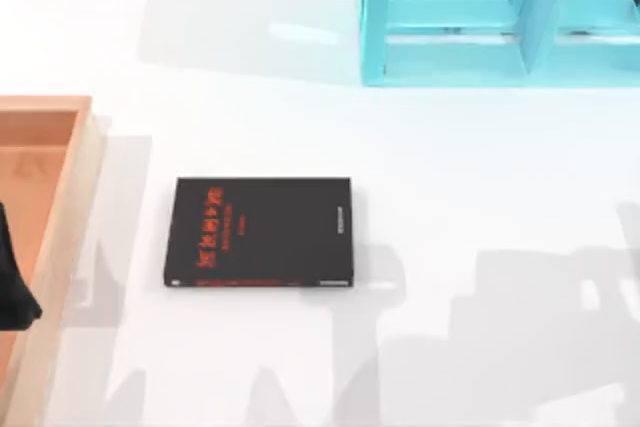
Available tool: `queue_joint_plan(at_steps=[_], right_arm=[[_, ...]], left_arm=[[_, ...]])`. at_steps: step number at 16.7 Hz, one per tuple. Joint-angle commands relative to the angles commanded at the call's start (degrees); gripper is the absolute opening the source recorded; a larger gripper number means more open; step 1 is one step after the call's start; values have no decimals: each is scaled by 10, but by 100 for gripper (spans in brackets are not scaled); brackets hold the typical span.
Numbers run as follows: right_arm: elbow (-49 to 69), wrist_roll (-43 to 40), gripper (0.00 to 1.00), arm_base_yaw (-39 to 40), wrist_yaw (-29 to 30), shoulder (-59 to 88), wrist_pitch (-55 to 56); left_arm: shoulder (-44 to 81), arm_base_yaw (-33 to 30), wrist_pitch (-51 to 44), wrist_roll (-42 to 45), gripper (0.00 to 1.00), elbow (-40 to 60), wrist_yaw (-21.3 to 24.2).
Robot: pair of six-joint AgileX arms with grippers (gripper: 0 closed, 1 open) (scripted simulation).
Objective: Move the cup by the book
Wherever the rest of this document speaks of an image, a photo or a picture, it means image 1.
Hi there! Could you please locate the shallow salmon-coloured box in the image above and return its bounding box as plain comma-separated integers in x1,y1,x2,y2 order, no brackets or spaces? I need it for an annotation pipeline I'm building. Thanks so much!
0,95,107,427

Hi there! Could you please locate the light blue rack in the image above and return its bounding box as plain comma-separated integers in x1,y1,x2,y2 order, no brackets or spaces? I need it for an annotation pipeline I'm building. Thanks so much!
357,0,640,88

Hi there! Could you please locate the black book with red lettering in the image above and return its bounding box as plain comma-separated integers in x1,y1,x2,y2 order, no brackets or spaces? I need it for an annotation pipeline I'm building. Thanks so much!
163,176,355,290

